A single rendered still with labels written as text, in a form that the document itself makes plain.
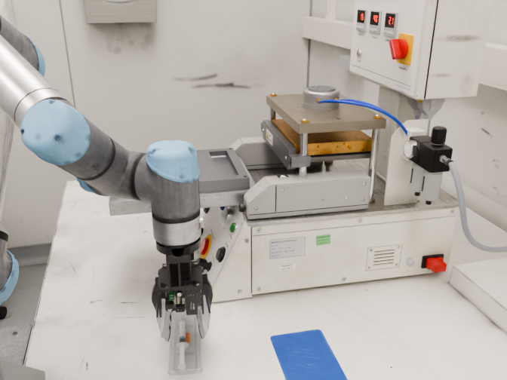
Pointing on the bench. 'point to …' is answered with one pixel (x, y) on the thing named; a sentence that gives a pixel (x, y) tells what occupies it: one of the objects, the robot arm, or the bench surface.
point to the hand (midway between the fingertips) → (185, 330)
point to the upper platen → (329, 143)
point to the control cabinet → (416, 68)
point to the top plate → (327, 111)
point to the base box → (336, 252)
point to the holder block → (221, 170)
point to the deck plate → (350, 210)
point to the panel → (219, 238)
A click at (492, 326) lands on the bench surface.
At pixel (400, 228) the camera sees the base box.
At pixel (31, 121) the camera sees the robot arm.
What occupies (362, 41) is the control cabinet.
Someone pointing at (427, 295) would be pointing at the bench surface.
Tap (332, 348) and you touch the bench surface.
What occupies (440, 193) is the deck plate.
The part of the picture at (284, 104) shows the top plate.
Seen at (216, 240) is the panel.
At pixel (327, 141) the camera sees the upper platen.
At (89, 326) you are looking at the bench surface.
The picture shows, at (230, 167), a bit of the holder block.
